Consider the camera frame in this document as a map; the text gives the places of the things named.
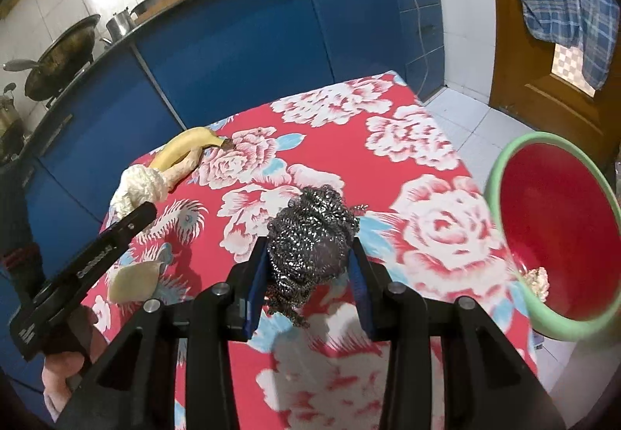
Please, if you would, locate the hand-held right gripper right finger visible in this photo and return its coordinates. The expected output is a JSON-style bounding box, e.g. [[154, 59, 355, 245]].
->
[[347, 238, 566, 430]]

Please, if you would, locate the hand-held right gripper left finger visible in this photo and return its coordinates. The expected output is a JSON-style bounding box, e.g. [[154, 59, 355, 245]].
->
[[56, 238, 270, 430]]

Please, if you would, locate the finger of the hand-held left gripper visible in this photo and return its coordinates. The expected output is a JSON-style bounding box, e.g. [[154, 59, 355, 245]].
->
[[103, 201, 157, 250]]

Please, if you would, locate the steel wool scrubber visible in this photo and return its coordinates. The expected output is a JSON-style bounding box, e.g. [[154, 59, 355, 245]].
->
[[266, 185, 362, 328]]

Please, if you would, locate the red basin with green rim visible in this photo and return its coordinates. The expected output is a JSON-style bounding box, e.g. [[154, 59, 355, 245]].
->
[[485, 132, 621, 342]]

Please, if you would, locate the person's left hand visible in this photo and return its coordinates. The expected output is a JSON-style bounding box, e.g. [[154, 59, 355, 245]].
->
[[43, 306, 108, 418]]

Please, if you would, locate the cream peel piece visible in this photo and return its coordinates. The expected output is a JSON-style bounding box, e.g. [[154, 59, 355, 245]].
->
[[107, 258, 170, 303]]

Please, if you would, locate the beige banana peel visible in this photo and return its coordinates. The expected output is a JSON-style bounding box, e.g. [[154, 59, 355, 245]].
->
[[162, 149, 202, 193]]

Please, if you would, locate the yellow banana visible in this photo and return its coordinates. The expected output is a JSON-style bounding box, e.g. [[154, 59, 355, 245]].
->
[[148, 127, 234, 171]]

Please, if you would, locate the red floral tablecloth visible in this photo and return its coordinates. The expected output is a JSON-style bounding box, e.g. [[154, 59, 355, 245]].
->
[[75, 68, 539, 430]]

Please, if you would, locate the steel stockpot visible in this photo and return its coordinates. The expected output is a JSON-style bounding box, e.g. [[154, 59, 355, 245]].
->
[[0, 83, 25, 164]]

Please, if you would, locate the dark wok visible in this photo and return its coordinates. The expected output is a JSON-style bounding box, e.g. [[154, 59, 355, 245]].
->
[[2, 14, 102, 102]]

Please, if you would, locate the small steel pot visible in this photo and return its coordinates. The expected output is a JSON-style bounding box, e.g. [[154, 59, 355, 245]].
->
[[99, 7, 139, 45]]

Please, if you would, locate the blue kitchen cabinet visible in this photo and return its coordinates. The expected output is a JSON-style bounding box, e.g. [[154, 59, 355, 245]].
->
[[0, 0, 446, 363]]

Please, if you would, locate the wooden door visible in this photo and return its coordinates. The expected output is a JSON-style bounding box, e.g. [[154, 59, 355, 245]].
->
[[484, 0, 621, 164]]

